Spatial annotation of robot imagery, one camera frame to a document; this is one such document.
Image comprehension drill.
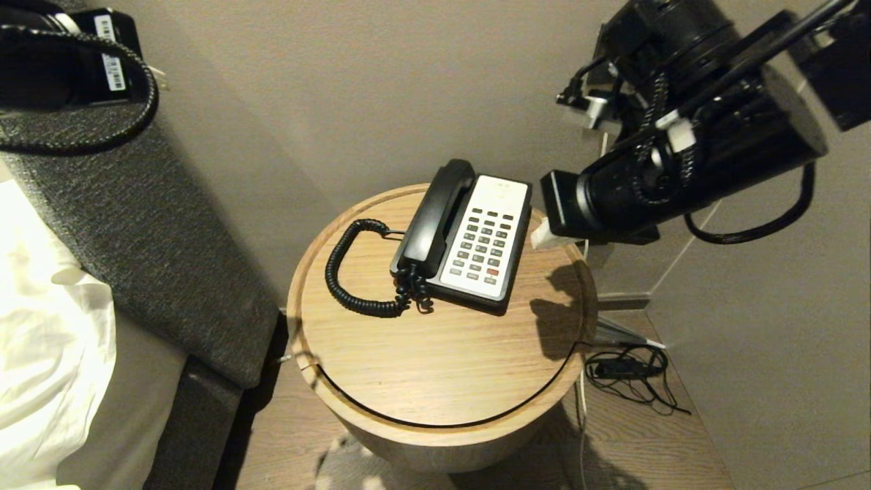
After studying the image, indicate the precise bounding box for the black white-faced phone base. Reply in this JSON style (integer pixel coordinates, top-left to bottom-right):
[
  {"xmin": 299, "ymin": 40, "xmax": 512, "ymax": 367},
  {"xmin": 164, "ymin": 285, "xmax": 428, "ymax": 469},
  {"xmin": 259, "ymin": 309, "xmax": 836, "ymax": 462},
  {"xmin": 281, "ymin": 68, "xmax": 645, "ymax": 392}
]
[{"xmin": 391, "ymin": 174, "xmax": 533, "ymax": 316}]

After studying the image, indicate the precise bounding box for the black phone handset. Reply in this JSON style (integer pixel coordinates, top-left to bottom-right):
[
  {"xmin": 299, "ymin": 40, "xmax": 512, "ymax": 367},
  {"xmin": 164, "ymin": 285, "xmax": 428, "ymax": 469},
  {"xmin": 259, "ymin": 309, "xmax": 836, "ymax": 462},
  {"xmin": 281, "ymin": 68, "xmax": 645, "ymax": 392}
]
[{"xmin": 391, "ymin": 159, "xmax": 477, "ymax": 280}]

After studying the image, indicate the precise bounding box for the black phone cord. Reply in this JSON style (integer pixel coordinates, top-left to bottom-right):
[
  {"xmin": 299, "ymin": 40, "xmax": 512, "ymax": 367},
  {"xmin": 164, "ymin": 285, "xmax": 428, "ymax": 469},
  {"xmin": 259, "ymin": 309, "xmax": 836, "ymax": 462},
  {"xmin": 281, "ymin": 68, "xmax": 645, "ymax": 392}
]
[{"xmin": 325, "ymin": 218, "xmax": 435, "ymax": 319}]

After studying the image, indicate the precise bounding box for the brown baseboard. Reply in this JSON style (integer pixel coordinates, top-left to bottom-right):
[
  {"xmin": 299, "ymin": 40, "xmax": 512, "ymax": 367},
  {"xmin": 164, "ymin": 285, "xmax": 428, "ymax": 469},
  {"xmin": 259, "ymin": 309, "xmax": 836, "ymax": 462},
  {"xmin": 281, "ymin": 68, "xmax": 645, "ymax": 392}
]
[{"xmin": 595, "ymin": 293, "xmax": 651, "ymax": 312}]

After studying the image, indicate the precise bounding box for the round wooden nightstand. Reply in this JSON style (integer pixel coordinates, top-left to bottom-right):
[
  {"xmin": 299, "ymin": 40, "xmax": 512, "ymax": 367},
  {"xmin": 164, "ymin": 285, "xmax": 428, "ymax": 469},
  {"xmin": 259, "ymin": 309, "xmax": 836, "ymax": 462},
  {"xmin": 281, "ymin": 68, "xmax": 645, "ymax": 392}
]
[{"xmin": 286, "ymin": 182, "xmax": 600, "ymax": 474}]

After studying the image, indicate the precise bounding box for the grey fabric headboard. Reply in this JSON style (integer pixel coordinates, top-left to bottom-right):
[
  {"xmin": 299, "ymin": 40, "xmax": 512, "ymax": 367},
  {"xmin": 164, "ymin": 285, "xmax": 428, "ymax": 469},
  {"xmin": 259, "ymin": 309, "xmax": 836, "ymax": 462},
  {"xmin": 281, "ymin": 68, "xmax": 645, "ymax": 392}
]
[{"xmin": 0, "ymin": 112, "xmax": 280, "ymax": 490}]

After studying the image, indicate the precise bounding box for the white bed duvet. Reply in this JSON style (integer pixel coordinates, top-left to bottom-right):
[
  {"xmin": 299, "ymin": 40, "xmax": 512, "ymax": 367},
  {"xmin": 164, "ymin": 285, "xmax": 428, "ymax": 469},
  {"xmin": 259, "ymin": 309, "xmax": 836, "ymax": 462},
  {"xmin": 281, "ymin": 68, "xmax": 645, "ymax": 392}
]
[{"xmin": 0, "ymin": 178, "xmax": 118, "ymax": 489}]

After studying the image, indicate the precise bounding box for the beige mattress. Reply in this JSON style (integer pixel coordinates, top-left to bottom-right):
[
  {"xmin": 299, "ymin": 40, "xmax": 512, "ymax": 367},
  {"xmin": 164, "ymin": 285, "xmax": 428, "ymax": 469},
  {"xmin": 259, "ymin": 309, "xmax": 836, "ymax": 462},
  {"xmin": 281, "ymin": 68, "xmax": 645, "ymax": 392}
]
[{"xmin": 58, "ymin": 320, "xmax": 188, "ymax": 490}]

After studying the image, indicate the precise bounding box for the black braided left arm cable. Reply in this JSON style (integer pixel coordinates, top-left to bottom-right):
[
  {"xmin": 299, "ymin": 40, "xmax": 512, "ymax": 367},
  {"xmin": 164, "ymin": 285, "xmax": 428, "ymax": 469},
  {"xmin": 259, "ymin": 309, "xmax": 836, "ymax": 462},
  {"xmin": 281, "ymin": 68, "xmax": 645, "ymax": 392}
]
[{"xmin": 0, "ymin": 24, "xmax": 160, "ymax": 157}]

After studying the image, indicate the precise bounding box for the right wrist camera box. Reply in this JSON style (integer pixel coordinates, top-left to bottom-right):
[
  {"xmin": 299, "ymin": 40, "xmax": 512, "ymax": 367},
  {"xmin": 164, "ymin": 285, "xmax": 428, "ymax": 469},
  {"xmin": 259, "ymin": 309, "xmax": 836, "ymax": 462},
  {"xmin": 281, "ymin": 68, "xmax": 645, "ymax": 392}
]
[{"xmin": 557, "ymin": 88, "xmax": 614, "ymax": 131}]

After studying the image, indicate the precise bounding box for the black adapter cable bundle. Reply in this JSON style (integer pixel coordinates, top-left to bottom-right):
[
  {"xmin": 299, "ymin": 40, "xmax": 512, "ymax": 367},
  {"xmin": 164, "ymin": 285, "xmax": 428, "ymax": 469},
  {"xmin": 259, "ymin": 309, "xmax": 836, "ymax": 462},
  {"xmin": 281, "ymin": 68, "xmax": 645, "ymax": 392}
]
[{"xmin": 584, "ymin": 344, "xmax": 692, "ymax": 417}]

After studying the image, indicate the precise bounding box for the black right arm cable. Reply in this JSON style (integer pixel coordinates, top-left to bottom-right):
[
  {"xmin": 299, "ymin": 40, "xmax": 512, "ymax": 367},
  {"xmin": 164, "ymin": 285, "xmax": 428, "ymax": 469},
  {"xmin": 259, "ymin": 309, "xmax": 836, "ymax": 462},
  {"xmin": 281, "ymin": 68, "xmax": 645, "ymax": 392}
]
[{"xmin": 683, "ymin": 162, "xmax": 816, "ymax": 245}]

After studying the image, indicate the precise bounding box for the white power cable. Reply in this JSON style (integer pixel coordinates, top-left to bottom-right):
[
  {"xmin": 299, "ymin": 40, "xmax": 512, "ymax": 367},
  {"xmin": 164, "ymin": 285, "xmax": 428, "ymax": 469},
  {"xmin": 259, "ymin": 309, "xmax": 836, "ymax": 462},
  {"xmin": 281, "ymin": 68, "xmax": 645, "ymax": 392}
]
[{"xmin": 576, "ymin": 131, "xmax": 611, "ymax": 490}]

